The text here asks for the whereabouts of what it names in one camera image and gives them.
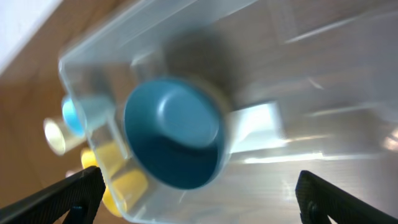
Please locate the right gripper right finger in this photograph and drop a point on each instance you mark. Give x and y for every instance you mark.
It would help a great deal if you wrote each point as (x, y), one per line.
(321, 202)

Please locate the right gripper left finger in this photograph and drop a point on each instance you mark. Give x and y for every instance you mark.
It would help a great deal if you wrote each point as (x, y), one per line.
(78, 197)

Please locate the clear plastic storage container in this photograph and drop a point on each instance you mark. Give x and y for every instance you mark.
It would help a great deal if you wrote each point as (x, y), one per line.
(305, 85)

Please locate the yellow plastic cup upper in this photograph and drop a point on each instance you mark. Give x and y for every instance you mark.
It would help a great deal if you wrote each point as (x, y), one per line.
(108, 157)

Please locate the yellow plastic cup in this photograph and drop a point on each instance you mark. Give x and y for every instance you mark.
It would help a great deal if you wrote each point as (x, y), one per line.
(108, 157)
(129, 188)

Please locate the yellow plastic cup lower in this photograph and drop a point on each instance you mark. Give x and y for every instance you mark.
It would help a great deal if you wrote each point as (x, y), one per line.
(129, 188)

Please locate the cream plastic cup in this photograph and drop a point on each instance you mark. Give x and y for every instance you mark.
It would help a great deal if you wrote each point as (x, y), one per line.
(59, 136)

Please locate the light blue plastic cup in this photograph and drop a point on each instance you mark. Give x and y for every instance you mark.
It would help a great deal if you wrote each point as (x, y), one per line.
(86, 113)

